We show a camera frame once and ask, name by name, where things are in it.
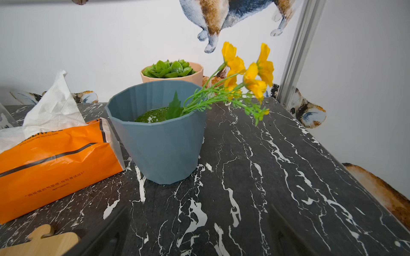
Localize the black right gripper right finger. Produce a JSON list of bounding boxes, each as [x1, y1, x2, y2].
[[268, 204, 318, 256]]

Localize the blue-grey flower pot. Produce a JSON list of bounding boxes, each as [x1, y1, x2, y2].
[[106, 80, 206, 185]]

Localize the light wooden lid board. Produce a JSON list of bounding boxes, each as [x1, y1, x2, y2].
[[1, 224, 80, 256]]

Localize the orange tissue pack by pots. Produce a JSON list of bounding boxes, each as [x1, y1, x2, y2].
[[1, 70, 125, 224]]

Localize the peach succulent pot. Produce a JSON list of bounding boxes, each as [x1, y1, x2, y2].
[[141, 59, 204, 86]]

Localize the yellow artificial flower sprig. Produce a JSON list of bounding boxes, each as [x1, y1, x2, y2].
[[165, 42, 274, 125]]

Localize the aluminium frame post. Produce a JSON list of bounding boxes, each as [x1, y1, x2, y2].
[[277, 0, 326, 111]]

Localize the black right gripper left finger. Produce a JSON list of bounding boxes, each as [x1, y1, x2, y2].
[[65, 206, 130, 256]]

